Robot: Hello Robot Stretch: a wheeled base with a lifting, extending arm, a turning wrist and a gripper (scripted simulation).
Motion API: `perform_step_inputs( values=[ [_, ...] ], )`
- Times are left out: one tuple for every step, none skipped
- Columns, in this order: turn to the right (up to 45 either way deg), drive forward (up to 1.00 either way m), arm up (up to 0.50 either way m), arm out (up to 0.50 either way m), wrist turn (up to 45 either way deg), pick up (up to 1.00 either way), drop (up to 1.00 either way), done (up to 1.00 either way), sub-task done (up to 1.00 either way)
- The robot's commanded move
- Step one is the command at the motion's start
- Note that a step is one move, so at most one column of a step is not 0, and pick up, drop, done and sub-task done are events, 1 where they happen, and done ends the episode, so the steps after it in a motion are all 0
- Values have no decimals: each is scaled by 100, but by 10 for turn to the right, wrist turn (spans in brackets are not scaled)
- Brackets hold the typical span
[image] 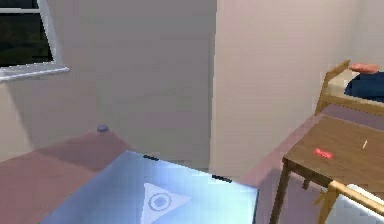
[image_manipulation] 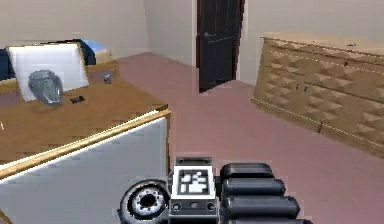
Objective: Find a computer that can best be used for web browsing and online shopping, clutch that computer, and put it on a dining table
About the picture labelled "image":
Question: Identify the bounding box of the salmon pink pillow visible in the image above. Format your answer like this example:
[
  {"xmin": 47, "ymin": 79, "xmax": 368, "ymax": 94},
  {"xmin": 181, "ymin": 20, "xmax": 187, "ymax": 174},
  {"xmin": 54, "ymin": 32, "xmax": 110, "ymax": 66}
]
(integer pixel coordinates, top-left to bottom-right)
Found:
[{"xmin": 348, "ymin": 62, "xmax": 381, "ymax": 74}]

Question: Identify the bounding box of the brown wooden table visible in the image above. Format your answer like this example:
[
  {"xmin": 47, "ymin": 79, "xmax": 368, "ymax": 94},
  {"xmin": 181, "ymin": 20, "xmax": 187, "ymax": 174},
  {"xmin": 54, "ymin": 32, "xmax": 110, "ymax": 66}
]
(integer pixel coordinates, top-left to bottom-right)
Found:
[{"xmin": 269, "ymin": 114, "xmax": 384, "ymax": 224}]

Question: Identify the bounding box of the silver closed laptop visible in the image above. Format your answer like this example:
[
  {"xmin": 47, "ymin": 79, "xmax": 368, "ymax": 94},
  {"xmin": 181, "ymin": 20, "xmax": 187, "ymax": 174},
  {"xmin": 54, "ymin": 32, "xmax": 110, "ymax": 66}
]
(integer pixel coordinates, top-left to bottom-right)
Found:
[{"xmin": 39, "ymin": 149, "xmax": 260, "ymax": 224}]

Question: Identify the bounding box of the wooden chair with white seat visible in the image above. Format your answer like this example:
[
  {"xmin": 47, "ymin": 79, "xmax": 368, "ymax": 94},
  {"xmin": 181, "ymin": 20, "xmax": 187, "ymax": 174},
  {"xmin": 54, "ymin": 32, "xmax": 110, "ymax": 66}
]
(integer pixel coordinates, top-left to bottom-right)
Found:
[{"xmin": 313, "ymin": 179, "xmax": 384, "ymax": 224}]

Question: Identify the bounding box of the dark blue blanket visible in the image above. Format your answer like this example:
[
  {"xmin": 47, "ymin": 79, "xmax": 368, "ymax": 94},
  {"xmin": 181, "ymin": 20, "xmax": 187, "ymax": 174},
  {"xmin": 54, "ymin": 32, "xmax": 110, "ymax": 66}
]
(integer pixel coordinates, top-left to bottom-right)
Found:
[{"xmin": 344, "ymin": 71, "xmax": 384, "ymax": 104}]

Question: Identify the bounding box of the wooden framed bed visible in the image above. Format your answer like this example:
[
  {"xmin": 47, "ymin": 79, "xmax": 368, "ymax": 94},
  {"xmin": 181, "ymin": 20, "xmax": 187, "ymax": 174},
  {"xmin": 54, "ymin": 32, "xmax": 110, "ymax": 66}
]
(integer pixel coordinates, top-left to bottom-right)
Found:
[{"xmin": 314, "ymin": 59, "xmax": 384, "ymax": 118}]

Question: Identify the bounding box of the white framed window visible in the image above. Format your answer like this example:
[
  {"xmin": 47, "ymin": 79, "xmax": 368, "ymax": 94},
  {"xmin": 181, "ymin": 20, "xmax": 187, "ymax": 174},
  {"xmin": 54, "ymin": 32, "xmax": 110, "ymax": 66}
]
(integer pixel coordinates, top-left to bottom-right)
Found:
[{"xmin": 0, "ymin": 0, "xmax": 70, "ymax": 83}]

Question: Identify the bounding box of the small red flat object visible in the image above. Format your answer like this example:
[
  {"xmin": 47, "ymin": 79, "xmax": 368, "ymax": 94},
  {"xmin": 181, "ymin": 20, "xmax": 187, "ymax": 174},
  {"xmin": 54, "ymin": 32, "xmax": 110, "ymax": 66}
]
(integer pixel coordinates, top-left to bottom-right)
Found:
[{"xmin": 314, "ymin": 148, "xmax": 334, "ymax": 160}]

